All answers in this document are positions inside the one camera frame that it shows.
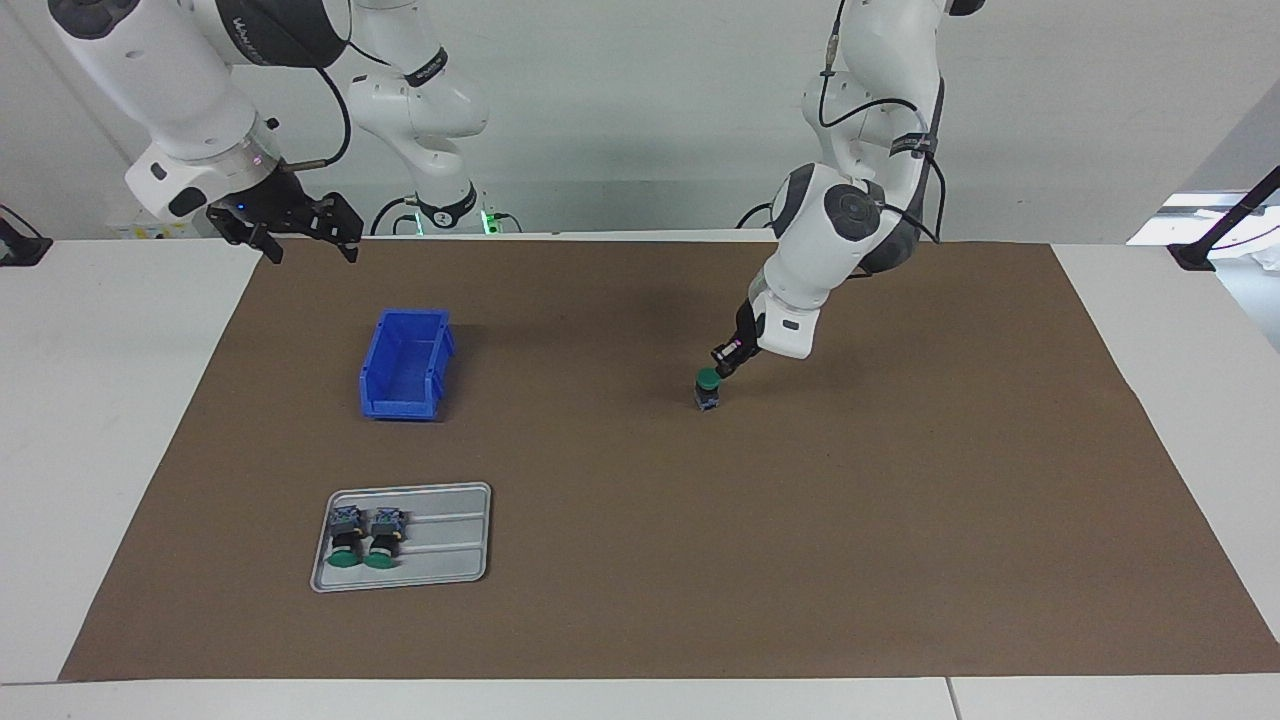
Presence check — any brown paper table mat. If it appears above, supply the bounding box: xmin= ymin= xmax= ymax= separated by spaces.
xmin=58 ymin=238 xmax=1280 ymax=683

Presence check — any blue plastic storage bin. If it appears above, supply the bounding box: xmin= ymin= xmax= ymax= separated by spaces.
xmin=359 ymin=308 xmax=457 ymax=422

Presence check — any black clamp stand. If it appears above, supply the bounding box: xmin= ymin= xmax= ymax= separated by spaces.
xmin=1167 ymin=165 xmax=1280 ymax=273

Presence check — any white box with yellow labels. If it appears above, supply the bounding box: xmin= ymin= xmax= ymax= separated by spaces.
xmin=106 ymin=195 xmax=216 ymax=241

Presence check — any black desk mount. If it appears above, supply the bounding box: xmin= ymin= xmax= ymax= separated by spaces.
xmin=0 ymin=203 xmax=53 ymax=268

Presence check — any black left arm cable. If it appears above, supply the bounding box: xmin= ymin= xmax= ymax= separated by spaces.
xmin=815 ymin=0 xmax=946 ymax=246

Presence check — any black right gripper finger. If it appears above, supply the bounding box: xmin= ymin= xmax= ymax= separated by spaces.
xmin=310 ymin=193 xmax=363 ymax=264
xmin=215 ymin=228 xmax=284 ymax=266

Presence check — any silver metal tray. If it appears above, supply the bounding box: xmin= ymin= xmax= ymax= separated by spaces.
xmin=309 ymin=482 xmax=493 ymax=594

